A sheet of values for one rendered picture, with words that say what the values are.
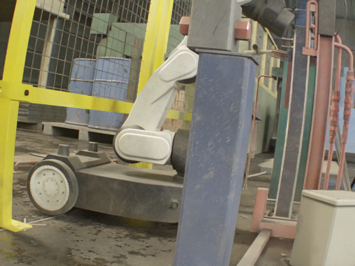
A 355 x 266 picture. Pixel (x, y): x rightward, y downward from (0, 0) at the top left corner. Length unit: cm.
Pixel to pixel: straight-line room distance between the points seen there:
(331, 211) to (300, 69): 139
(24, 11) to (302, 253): 102
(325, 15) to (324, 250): 116
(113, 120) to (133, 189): 424
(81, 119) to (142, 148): 465
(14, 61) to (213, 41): 64
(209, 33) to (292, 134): 121
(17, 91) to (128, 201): 56
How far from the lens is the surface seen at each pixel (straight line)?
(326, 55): 185
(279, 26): 182
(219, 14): 104
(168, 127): 546
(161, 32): 261
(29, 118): 673
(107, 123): 588
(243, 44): 379
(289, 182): 219
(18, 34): 143
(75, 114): 643
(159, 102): 181
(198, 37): 104
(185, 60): 176
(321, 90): 183
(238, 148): 100
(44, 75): 1209
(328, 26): 184
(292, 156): 218
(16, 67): 142
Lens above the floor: 39
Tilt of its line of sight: 1 degrees down
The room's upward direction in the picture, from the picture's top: 7 degrees clockwise
